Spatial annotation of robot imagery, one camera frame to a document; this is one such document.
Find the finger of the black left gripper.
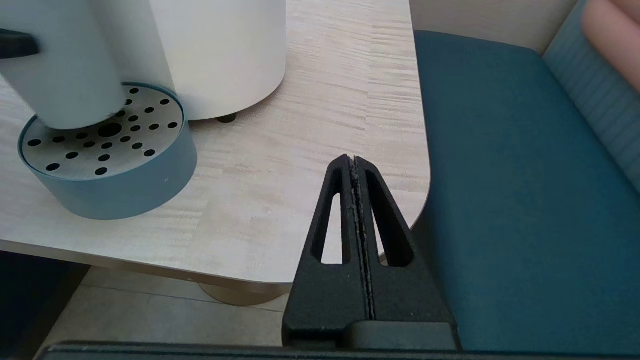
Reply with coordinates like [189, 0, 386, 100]
[0, 29, 41, 60]

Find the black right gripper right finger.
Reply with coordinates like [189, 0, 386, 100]
[354, 156, 455, 322]

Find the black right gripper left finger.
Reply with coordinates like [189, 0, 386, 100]
[282, 155, 373, 348]

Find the grey plastic cup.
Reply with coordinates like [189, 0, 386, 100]
[0, 0, 126, 131]

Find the teal sofa bench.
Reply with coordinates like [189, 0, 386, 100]
[410, 0, 640, 354]

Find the large dark tea dispenser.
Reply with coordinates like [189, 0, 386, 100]
[90, 0, 288, 124]

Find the pink bolster cushion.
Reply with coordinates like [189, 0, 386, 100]
[581, 0, 640, 94]

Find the beige table pedestal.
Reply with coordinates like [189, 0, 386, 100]
[195, 280, 293, 307]

